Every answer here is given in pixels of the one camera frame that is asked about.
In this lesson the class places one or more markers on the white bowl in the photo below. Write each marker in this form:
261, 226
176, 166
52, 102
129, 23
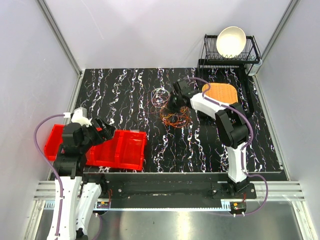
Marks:
231, 42

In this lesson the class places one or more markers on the orange woven mat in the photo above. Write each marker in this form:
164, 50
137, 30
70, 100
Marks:
222, 92

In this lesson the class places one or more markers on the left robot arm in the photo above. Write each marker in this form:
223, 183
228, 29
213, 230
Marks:
76, 192

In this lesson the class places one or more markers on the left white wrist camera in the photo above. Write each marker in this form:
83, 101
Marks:
78, 116

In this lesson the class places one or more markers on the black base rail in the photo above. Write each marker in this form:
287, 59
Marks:
213, 185

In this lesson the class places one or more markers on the black square tray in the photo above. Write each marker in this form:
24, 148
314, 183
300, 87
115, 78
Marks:
243, 87

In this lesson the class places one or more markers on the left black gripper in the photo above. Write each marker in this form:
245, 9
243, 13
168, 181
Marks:
106, 133

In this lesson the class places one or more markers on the red divided plastic bin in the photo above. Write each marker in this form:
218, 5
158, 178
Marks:
124, 151

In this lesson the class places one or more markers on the white cup on rack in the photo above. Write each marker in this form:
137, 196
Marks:
252, 69

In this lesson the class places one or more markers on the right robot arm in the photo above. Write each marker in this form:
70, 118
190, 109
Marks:
220, 102

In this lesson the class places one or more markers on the black wire dish rack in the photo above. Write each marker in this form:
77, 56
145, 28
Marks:
211, 57

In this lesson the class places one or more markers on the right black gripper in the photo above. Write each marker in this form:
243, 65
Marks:
171, 108

